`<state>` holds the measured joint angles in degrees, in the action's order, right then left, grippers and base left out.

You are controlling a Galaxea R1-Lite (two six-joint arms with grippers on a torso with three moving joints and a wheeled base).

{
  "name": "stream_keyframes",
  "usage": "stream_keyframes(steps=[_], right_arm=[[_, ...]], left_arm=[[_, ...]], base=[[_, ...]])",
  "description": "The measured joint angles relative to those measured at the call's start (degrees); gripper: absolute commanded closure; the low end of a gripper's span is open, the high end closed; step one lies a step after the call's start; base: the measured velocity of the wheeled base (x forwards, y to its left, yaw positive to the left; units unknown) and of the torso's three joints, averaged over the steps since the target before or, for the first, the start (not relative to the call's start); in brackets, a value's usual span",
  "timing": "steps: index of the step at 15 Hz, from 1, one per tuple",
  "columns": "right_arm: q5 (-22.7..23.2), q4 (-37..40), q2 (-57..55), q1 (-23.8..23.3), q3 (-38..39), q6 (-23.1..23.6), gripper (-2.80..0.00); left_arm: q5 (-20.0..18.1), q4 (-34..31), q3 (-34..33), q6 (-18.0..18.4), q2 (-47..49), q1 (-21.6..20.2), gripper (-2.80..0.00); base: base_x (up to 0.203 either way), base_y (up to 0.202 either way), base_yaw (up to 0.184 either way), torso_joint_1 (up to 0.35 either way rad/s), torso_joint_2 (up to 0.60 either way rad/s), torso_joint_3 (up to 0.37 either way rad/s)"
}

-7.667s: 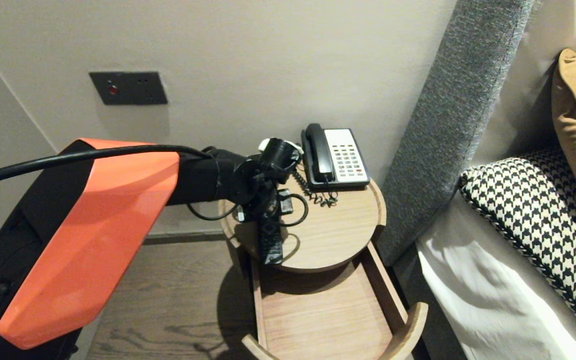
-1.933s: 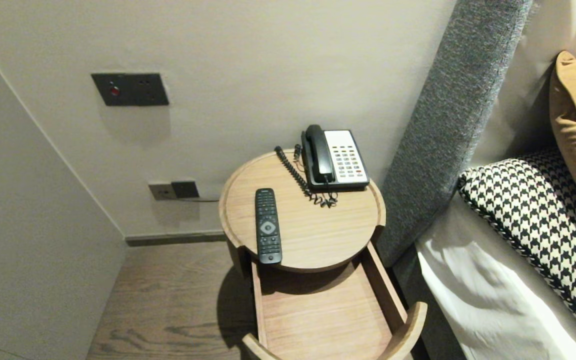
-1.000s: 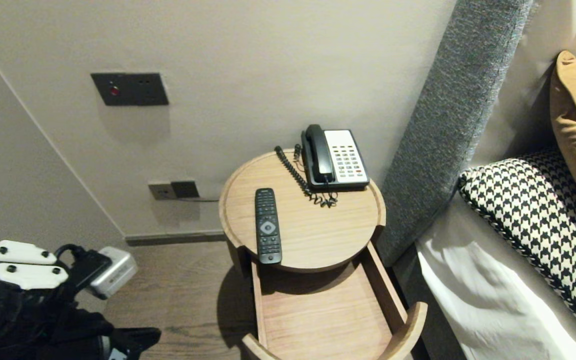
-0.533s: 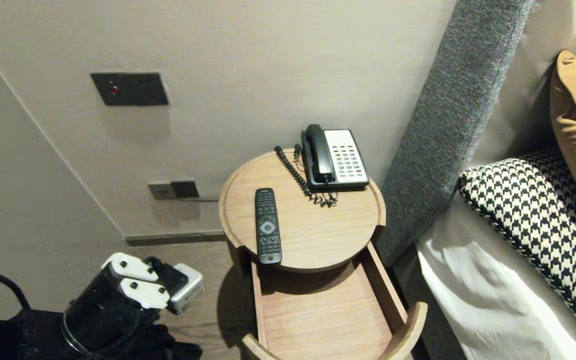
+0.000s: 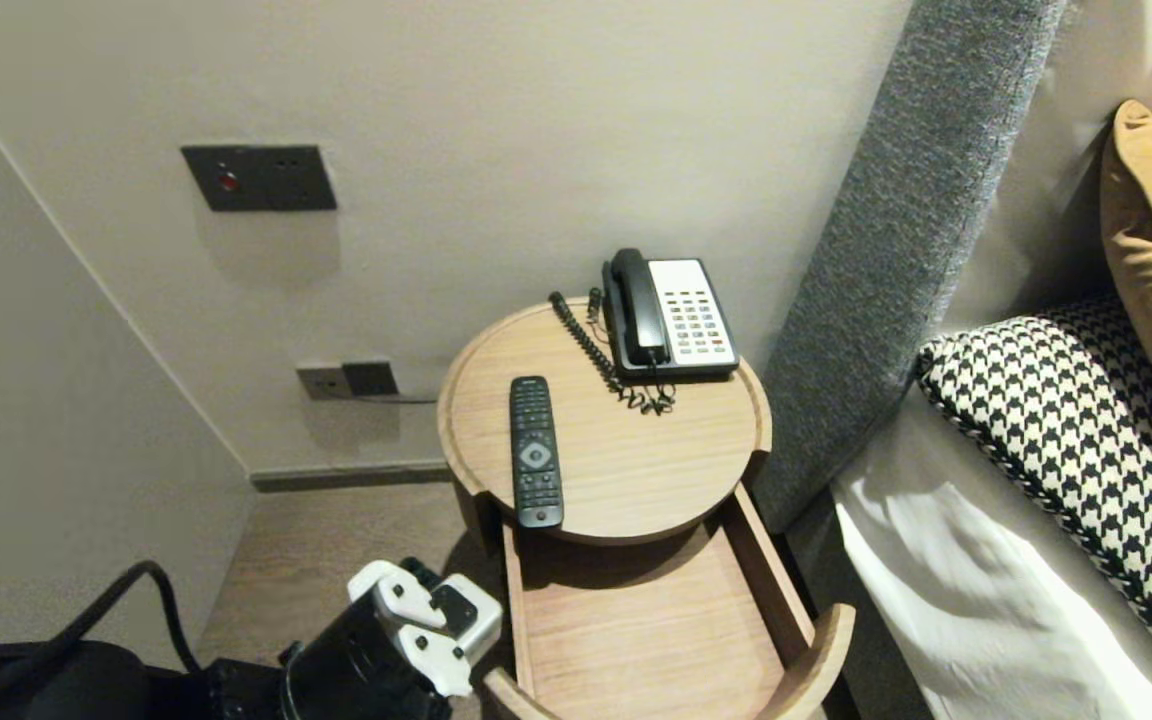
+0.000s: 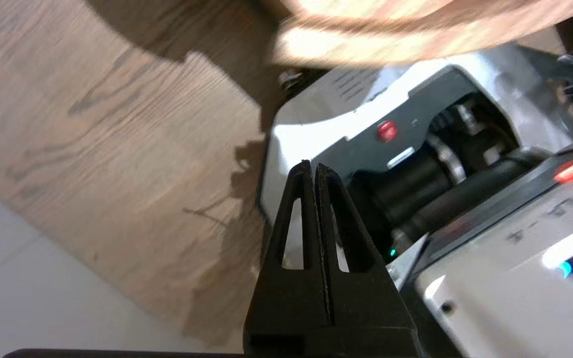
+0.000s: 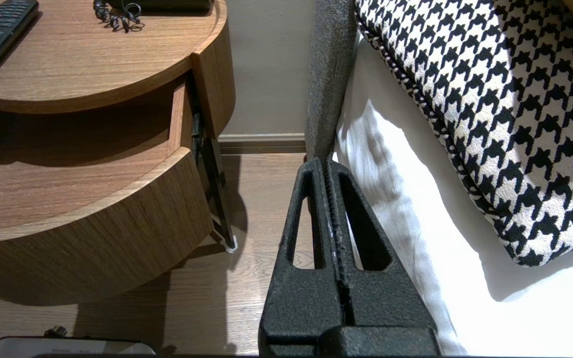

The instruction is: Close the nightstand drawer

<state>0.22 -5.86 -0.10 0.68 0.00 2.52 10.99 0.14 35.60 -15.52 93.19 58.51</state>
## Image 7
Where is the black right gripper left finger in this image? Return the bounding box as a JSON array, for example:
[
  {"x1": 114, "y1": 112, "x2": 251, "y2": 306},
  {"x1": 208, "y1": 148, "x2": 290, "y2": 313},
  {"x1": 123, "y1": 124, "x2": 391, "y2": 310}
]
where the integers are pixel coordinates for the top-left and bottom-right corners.
[{"x1": 259, "y1": 159, "x2": 353, "y2": 356}]

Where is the black metal nightstand leg frame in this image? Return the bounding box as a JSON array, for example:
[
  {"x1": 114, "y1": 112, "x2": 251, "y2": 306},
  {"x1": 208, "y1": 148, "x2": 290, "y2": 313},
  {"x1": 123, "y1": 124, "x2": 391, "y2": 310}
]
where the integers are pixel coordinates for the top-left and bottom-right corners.
[{"x1": 193, "y1": 112, "x2": 238, "y2": 253}]

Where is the round wooden bedside table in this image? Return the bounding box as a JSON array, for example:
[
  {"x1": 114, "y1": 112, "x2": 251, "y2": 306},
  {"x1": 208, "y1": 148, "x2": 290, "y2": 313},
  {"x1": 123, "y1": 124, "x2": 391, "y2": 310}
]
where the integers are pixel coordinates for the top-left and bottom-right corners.
[{"x1": 0, "y1": 80, "x2": 215, "y2": 307}]

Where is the black coiled telephone cord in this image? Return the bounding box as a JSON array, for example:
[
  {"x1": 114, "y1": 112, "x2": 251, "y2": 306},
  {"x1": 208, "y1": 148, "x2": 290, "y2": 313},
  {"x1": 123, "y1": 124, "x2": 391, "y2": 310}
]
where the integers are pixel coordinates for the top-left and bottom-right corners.
[{"x1": 94, "y1": 0, "x2": 144, "y2": 33}]

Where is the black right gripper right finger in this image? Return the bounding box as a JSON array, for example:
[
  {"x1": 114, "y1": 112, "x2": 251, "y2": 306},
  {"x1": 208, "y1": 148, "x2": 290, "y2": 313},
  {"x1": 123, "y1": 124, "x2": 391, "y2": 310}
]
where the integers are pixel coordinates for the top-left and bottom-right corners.
[{"x1": 326, "y1": 160, "x2": 437, "y2": 330}]

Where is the silver robot chassis with label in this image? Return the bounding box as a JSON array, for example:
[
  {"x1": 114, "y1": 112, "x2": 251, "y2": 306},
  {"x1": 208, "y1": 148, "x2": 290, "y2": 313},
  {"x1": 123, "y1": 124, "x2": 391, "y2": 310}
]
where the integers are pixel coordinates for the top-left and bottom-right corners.
[{"x1": 0, "y1": 326, "x2": 157, "y2": 358}]

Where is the black white houndstooth pillow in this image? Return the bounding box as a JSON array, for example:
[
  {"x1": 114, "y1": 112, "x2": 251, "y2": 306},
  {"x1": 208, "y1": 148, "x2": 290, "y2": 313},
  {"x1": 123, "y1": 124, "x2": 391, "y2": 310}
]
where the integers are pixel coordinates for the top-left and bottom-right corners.
[{"x1": 355, "y1": 0, "x2": 573, "y2": 268}]

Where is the grey fabric headboard edge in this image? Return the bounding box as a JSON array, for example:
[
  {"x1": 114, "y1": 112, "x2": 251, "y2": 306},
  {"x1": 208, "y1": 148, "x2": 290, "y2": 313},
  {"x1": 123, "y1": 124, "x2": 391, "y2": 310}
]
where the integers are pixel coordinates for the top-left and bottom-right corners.
[{"x1": 305, "y1": 0, "x2": 358, "y2": 161}]

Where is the white bed sheet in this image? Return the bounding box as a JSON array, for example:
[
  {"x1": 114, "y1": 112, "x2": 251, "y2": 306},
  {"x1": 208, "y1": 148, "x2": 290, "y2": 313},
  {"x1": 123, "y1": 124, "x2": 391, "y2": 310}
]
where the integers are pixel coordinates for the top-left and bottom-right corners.
[{"x1": 334, "y1": 31, "x2": 573, "y2": 357}]

